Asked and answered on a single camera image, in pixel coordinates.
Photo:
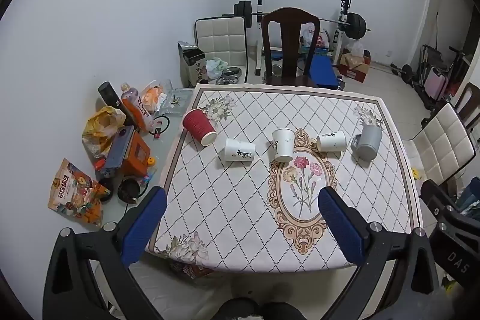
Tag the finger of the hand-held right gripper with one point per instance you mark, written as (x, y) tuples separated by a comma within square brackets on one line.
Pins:
[(435, 194)]

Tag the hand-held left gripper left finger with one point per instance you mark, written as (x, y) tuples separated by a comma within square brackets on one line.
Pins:
[(144, 226)]

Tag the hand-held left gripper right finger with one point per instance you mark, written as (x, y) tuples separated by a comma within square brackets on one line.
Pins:
[(339, 226)]

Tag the white paper cup black print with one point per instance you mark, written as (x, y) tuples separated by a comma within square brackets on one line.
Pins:
[(240, 152), (332, 142)]

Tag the white paper cup small print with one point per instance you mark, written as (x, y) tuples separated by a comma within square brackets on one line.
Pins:
[(283, 144)]

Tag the red ribbed paper cup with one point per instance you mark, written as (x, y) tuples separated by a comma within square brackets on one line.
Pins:
[(198, 125)]

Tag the white padded chair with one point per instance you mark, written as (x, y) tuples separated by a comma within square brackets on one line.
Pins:
[(438, 140), (221, 39)]

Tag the orange box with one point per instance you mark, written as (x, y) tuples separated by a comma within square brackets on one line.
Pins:
[(135, 155)]

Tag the orange snack bag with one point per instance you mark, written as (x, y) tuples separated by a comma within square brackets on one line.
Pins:
[(75, 192)]

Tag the grey blue flat device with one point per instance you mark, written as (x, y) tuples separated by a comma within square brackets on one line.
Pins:
[(120, 149)]

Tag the floral quilted tablecloth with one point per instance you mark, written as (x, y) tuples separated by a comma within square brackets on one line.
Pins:
[(232, 200)]

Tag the dark wooden chair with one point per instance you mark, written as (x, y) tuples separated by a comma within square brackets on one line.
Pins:
[(289, 42), (468, 102)]

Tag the yellow plastic bag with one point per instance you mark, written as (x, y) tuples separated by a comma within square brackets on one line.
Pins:
[(101, 128)]

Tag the pink suitcase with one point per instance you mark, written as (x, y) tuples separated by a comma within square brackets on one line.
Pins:
[(437, 85)]

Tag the person's legs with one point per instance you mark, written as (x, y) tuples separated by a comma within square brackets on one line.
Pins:
[(258, 309)]

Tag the juice bottle orange cap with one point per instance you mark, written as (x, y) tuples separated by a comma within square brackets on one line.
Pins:
[(137, 106)]

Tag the black dumbbell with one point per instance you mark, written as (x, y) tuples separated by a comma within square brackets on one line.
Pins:
[(401, 69)]

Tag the orange white snack packet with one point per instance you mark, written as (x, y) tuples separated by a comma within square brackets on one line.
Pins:
[(153, 97)]

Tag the glass tray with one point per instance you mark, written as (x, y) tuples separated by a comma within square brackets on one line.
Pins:
[(176, 98)]

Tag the black bottle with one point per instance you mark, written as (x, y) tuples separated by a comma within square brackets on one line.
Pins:
[(108, 95)]

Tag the cardboard box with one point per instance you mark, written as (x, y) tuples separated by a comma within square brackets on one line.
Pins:
[(354, 67)]

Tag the blue weight bench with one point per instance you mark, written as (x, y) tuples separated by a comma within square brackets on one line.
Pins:
[(323, 72)]

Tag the black white gift bag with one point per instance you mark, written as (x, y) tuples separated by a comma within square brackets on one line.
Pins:
[(191, 65)]

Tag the metal bowl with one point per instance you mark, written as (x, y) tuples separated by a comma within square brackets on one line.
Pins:
[(229, 75)]

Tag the crumpled white plastic bag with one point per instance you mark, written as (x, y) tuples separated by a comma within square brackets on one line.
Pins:
[(216, 67)]

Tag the barbell with black plates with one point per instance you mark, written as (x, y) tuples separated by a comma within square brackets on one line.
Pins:
[(354, 25)]

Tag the white red plastic bag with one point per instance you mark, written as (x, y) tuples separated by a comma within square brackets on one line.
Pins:
[(314, 37)]

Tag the white weight rack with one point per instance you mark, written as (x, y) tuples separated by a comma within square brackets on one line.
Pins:
[(343, 20)]

